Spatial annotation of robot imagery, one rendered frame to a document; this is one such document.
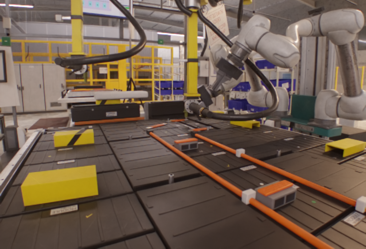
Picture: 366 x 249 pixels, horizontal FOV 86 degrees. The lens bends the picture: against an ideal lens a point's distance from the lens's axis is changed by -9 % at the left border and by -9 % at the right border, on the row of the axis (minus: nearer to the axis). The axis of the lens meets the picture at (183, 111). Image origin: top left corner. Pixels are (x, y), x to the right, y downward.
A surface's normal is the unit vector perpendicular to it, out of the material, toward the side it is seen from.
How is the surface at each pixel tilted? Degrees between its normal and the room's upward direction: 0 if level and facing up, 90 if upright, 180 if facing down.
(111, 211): 0
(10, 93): 90
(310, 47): 90
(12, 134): 90
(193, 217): 0
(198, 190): 0
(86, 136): 90
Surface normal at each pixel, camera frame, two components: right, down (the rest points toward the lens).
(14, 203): 0.00, -0.99
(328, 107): -0.82, 0.10
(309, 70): -0.94, 0.05
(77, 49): 0.22, 0.14
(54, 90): 0.45, 0.13
